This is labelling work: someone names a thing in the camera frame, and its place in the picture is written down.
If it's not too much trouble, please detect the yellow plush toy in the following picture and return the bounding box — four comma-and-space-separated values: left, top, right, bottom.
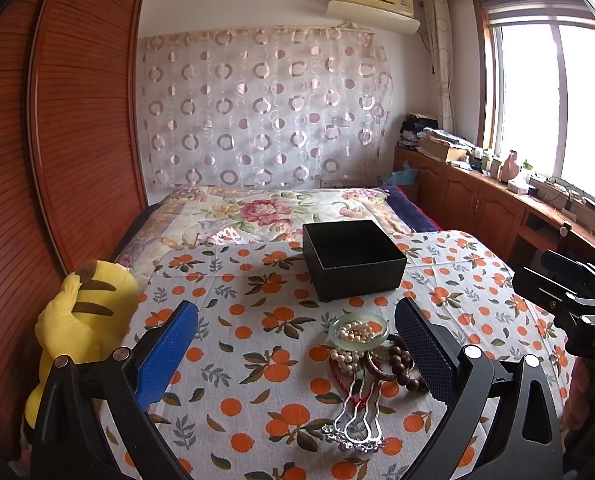
23, 260, 141, 443

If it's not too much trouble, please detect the circle pattern sheer curtain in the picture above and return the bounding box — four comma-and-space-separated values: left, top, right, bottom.
137, 27, 393, 193

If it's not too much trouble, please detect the pink ceramic figurine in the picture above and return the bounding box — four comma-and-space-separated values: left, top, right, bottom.
499, 150, 520, 184

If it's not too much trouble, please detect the pile of books and papers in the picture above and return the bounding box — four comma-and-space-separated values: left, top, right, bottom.
398, 114, 475, 164

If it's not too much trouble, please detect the pale green jade bangle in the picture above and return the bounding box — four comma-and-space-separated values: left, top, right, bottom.
328, 313, 390, 352

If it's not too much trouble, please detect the teal cloth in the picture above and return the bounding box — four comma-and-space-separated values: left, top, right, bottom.
381, 162, 419, 186

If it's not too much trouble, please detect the floral quilt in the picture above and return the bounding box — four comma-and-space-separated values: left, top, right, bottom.
115, 186, 413, 275

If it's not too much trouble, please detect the dark wooden bead bracelet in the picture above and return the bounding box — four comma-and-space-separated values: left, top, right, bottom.
384, 332, 430, 394

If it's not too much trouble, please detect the white air conditioner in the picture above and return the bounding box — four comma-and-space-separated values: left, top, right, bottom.
326, 0, 420, 35

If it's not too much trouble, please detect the orange print bed sheet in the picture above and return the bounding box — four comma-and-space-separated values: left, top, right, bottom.
124, 231, 573, 479

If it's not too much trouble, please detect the black square jewelry box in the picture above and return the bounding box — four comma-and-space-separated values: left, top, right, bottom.
303, 220, 408, 302

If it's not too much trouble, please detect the dark blue blanket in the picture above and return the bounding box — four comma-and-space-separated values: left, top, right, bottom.
380, 185, 441, 232

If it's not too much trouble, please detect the white pearl necklace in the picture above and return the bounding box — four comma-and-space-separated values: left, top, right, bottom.
329, 320, 379, 376

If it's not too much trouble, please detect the person's right hand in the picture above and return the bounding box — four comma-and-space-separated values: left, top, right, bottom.
563, 358, 595, 430

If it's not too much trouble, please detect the cream window side curtain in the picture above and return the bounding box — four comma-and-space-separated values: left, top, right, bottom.
422, 0, 455, 132

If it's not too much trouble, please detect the silver chain necklace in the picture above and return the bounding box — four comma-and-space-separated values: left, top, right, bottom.
320, 366, 388, 455

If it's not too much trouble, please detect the wooden sliding wardrobe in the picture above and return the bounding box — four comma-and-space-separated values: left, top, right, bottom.
0, 0, 146, 458

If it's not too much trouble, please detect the large bright window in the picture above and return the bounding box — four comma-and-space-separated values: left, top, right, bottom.
473, 0, 595, 203

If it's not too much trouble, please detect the wooden window side cabinet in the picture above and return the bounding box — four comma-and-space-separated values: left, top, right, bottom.
393, 148, 595, 269

